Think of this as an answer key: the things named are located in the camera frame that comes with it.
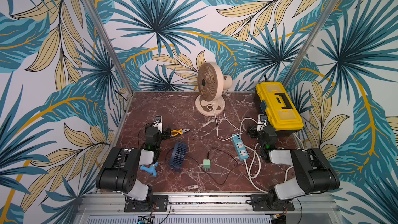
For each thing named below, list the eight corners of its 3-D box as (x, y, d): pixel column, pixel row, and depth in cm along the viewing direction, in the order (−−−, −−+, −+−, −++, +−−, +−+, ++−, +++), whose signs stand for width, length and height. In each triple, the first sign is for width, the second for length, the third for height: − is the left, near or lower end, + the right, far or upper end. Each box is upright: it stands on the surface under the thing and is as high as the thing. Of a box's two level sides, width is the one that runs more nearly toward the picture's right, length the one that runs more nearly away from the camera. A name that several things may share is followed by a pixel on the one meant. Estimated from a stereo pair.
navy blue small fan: (173, 169, 85) (169, 160, 75) (178, 152, 92) (176, 141, 81) (183, 172, 85) (180, 163, 74) (187, 154, 91) (186, 143, 80)
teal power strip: (238, 160, 88) (239, 159, 86) (230, 136, 98) (231, 134, 96) (248, 159, 89) (249, 157, 87) (239, 135, 98) (240, 133, 96)
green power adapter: (202, 170, 85) (203, 169, 84) (202, 160, 89) (202, 159, 87) (210, 170, 85) (211, 169, 84) (210, 160, 89) (210, 159, 87)
